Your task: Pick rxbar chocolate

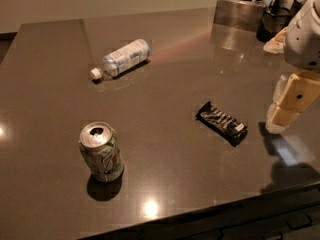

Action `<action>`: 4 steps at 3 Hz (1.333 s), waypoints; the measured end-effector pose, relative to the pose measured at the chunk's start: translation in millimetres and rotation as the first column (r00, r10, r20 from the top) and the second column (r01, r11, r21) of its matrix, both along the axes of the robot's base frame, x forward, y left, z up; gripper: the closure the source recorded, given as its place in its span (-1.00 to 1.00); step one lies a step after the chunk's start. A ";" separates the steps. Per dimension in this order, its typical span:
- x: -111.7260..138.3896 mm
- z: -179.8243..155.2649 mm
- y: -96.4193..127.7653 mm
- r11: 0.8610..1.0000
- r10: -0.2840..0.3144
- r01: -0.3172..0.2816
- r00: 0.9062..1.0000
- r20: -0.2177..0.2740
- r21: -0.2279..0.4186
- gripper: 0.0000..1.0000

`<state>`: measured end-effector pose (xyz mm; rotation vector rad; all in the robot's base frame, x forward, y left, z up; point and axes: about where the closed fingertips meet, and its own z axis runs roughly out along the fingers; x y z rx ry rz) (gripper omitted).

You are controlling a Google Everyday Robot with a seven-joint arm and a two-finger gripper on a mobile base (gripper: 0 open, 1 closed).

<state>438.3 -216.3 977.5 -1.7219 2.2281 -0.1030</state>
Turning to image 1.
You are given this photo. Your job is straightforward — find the clear plastic water bottle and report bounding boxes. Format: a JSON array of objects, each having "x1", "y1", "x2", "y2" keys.
[{"x1": 90, "y1": 39, "x2": 151, "y2": 80}]

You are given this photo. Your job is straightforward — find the open green soda can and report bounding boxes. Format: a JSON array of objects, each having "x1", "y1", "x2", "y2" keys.
[{"x1": 79, "y1": 122, "x2": 124, "y2": 183}]

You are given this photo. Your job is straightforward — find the black chocolate bar wrapper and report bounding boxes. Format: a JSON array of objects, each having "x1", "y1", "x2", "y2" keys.
[{"x1": 196, "y1": 101, "x2": 248, "y2": 147}]

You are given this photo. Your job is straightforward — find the pale snack packet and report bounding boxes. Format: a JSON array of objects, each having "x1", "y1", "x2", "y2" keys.
[{"x1": 263, "y1": 28, "x2": 287, "y2": 54}]

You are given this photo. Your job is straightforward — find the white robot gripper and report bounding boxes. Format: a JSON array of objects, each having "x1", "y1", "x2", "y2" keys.
[{"x1": 266, "y1": 0, "x2": 320, "y2": 133}]

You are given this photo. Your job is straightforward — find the stainless steel dispenser base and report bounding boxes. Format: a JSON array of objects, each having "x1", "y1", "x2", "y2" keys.
[{"x1": 213, "y1": 0, "x2": 264, "y2": 32}]

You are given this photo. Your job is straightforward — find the black wire basket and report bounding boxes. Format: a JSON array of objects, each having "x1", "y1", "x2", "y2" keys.
[{"x1": 256, "y1": 6, "x2": 291, "y2": 42}]

